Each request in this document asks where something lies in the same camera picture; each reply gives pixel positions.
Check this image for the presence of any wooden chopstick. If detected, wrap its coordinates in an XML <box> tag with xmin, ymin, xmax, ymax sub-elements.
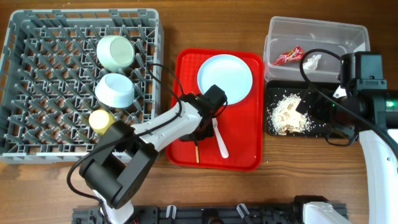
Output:
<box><xmin>194</xmin><ymin>141</ymin><xmax>200</xmax><ymax>163</ymax></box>

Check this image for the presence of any white plastic fork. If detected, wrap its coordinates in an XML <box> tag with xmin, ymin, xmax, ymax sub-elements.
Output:
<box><xmin>212</xmin><ymin>118</ymin><xmax>229</xmax><ymax>159</ymax></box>

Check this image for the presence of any food scraps pile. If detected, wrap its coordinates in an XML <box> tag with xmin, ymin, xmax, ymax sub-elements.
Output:
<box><xmin>268</xmin><ymin>94</ymin><xmax>312</xmax><ymax>135</ymax></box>

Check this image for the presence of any white napkin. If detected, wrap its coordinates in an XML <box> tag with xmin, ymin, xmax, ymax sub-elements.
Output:
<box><xmin>303</xmin><ymin>54</ymin><xmax>322</xmax><ymax>70</ymax></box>

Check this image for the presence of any red snack wrapper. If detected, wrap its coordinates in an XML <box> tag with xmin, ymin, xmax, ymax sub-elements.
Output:
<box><xmin>273</xmin><ymin>46</ymin><xmax>305</xmax><ymax>66</ymax></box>

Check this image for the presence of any light blue plate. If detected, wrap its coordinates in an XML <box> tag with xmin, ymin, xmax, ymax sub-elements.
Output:
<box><xmin>197</xmin><ymin>54</ymin><xmax>253</xmax><ymax>105</ymax></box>

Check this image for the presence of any light green bowl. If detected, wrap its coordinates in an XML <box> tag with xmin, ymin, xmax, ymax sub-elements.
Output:
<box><xmin>95</xmin><ymin>73</ymin><xmax>135</xmax><ymax>108</ymax></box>

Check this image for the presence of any yellow plastic cup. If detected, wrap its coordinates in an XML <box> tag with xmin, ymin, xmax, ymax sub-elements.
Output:
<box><xmin>88</xmin><ymin>110</ymin><xmax>116</xmax><ymax>136</ymax></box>

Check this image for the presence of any green bowl with scraps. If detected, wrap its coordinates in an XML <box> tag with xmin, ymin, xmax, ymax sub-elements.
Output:
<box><xmin>96</xmin><ymin>35</ymin><xmax>135</xmax><ymax>72</ymax></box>

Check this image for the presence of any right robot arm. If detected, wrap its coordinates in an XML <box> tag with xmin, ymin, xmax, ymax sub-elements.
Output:
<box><xmin>296</xmin><ymin>50</ymin><xmax>397</xmax><ymax>223</ymax></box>

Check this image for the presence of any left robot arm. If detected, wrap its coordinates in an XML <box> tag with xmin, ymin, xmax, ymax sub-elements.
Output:
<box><xmin>79</xmin><ymin>85</ymin><xmax>227</xmax><ymax>223</ymax></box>

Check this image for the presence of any grey dishwasher rack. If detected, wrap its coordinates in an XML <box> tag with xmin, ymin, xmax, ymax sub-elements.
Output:
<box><xmin>1</xmin><ymin>9</ymin><xmax>164</xmax><ymax>164</ymax></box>

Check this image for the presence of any black plastic tray bin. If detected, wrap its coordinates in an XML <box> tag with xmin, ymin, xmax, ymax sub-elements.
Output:
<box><xmin>264</xmin><ymin>80</ymin><xmax>343</xmax><ymax>139</ymax></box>

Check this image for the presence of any clear plastic bin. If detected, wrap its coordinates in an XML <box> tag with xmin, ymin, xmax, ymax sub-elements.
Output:
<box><xmin>263</xmin><ymin>16</ymin><xmax>371</xmax><ymax>82</ymax></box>

